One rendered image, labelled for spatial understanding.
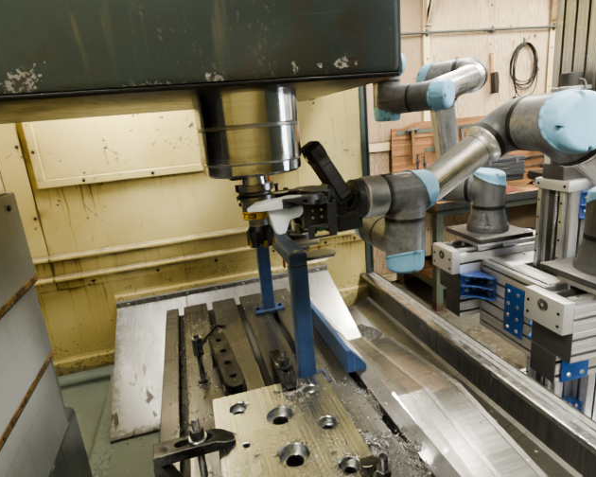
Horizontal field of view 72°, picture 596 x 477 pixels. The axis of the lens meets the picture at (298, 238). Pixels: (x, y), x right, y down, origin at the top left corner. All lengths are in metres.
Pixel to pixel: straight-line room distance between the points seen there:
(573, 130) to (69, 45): 0.82
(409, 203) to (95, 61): 0.53
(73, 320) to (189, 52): 1.46
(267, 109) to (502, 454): 0.93
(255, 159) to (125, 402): 1.11
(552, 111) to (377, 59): 0.43
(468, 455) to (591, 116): 0.76
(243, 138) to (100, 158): 1.14
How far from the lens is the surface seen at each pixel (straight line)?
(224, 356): 1.06
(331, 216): 0.70
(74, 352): 1.93
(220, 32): 0.56
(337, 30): 0.60
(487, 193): 1.68
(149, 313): 1.76
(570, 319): 1.30
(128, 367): 1.62
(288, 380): 0.87
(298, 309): 0.93
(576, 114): 0.94
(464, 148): 1.00
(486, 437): 1.20
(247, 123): 0.60
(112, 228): 1.73
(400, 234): 0.79
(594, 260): 1.35
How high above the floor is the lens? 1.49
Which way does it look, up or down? 15 degrees down
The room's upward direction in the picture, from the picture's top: 5 degrees counter-clockwise
